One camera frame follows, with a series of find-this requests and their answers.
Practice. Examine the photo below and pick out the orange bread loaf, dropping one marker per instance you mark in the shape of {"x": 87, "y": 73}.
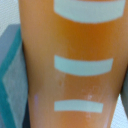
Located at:
{"x": 77, "y": 56}

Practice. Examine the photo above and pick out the light blue milk carton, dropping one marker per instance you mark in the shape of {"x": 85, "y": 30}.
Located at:
{"x": 13, "y": 78}

